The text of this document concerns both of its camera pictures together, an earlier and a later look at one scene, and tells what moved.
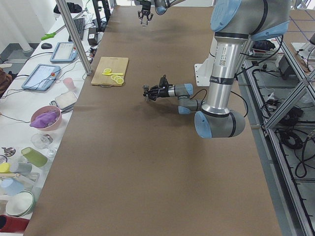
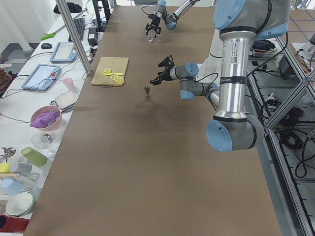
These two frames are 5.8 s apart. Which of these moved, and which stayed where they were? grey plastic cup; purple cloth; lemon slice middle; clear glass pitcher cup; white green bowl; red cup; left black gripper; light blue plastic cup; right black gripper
Moved: clear glass pitcher cup; left black gripper; right black gripper
Stayed: red cup; white green bowl; lemon slice middle; grey plastic cup; light blue plastic cup; purple cloth
